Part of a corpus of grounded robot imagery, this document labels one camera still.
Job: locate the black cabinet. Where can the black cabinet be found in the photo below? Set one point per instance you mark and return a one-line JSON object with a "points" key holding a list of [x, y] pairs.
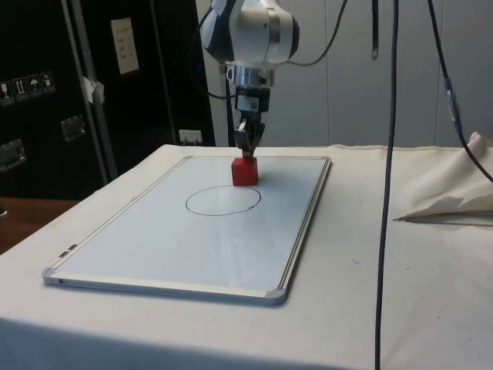
{"points": [[46, 115]]}

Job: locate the whiteboard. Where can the whiteboard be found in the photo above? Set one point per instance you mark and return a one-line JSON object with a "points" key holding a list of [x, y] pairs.
{"points": [[185, 239]]}

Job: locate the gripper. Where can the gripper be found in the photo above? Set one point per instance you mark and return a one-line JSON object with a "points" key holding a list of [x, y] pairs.
{"points": [[252, 99]]}

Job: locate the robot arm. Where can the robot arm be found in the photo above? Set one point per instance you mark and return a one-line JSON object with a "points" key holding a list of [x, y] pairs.
{"points": [[254, 31]]}

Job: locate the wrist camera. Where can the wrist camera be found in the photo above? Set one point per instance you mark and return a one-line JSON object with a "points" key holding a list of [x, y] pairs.
{"points": [[250, 73]]}

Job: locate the red cube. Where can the red cube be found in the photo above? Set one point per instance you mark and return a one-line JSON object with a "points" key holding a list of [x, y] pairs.
{"points": [[244, 172]]}

